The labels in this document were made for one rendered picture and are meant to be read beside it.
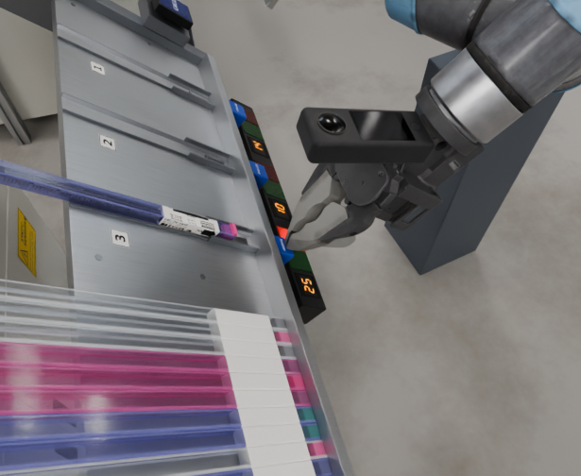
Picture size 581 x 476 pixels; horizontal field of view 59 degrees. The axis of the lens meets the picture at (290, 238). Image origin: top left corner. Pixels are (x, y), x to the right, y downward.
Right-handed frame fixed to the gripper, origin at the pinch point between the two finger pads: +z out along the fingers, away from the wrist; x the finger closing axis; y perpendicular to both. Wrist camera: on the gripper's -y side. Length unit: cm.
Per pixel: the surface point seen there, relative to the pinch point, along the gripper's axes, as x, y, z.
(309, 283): -2.9, 4.9, 3.2
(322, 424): -19.5, -3.5, 0.6
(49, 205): 76, 12, 86
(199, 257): -3.4, -10.8, 2.2
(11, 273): 13.6, -15.9, 33.1
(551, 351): -3, 95, 9
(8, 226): 20.7, -16.7, 32.3
